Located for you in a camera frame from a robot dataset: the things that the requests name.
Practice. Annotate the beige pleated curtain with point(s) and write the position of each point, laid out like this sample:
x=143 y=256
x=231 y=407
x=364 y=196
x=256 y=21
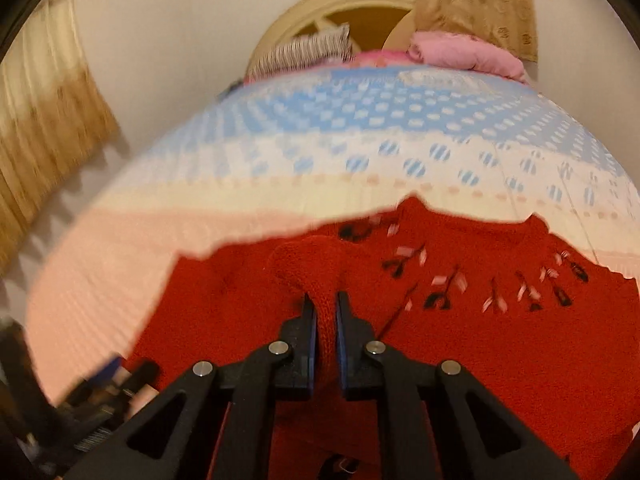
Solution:
x=40 y=125

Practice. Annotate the cream wooden headboard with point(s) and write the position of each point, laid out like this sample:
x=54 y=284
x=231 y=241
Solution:
x=300 y=15

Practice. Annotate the red knitted sweater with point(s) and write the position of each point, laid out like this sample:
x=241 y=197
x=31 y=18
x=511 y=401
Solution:
x=500 y=360

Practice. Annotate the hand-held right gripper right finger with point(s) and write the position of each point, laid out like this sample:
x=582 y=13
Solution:
x=342 y=342

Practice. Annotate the polka-dot pastel bed blanket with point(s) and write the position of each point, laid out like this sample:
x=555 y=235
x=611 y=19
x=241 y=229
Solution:
x=300 y=160

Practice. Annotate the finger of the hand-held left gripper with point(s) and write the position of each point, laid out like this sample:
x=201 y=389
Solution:
x=140 y=374

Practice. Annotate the beige patterned curtain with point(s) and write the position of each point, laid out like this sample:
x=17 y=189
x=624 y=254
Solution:
x=475 y=0

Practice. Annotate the pink pillow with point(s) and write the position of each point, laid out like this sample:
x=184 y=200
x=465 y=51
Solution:
x=460 y=52

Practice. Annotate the pink bed sheet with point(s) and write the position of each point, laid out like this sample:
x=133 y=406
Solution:
x=380 y=57

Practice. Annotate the striped pillow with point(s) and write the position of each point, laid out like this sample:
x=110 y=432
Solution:
x=300 y=52

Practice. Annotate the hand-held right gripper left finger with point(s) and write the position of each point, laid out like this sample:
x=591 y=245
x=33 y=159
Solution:
x=311 y=342

